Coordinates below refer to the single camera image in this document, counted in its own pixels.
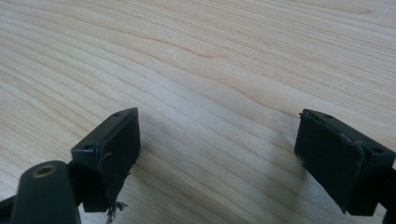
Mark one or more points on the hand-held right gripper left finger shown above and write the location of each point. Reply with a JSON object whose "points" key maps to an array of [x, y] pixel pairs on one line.
{"points": [[110, 161]]}

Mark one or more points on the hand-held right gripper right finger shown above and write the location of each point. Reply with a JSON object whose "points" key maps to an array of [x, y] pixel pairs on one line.
{"points": [[336, 161]]}

